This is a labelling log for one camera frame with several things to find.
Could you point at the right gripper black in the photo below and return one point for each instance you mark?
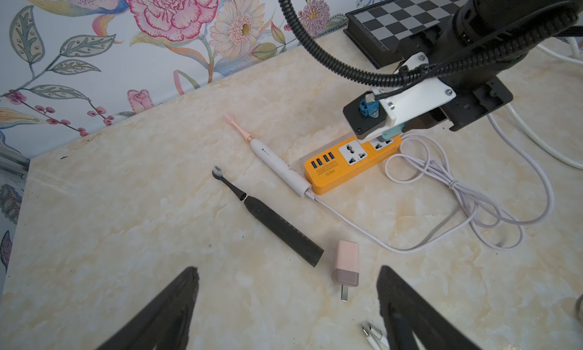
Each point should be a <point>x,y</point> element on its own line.
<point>466,108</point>

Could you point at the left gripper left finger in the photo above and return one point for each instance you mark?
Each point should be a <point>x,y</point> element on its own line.
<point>165,322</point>

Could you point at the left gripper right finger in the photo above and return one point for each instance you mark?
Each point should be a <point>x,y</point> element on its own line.
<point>411,321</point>

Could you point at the pink charger adapter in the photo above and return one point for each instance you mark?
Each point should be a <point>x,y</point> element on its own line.
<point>346,272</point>

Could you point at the teal usb charger adapter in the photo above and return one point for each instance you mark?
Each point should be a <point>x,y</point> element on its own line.
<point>392,132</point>

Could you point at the black electric toothbrush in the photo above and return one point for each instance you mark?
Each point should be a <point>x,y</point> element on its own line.
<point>280,227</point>

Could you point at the white pink electric toothbrush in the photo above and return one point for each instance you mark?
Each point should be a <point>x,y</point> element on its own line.
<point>293,179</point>

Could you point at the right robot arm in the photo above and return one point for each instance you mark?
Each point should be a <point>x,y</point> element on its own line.
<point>483,38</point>

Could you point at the black white checkerboard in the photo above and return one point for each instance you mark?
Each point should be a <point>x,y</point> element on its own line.
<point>378,30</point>

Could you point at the orange power strip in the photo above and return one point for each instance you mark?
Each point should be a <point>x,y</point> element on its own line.
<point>340,163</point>

